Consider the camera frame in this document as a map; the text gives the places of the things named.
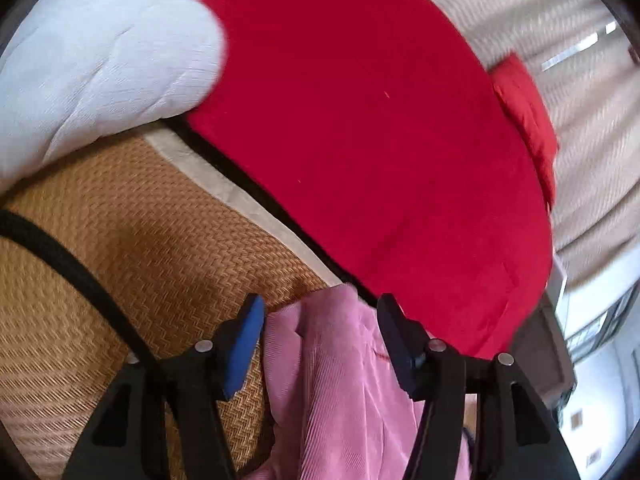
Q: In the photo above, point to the pink zip jacket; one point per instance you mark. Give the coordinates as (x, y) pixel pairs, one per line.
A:
(330, 400)

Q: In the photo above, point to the woven rattan mat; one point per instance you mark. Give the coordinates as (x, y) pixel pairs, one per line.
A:
(125, 260)

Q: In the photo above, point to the red pillow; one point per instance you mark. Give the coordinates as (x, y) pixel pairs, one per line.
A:
(530, 120)

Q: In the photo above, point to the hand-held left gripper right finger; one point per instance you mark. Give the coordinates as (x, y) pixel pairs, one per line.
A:
(402, 345)

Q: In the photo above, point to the beige dotted curtain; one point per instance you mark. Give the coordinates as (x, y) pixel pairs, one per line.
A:
(590, 160)

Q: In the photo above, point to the white quilted pad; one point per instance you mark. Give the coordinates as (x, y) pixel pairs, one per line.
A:
(100, 60)

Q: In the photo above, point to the red blanket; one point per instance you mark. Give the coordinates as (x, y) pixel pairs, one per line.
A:
(350, 135)

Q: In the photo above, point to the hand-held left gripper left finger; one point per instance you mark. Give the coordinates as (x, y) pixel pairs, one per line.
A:
(245, 345)

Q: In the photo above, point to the white board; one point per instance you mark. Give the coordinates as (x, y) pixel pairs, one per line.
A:
(559, 280)

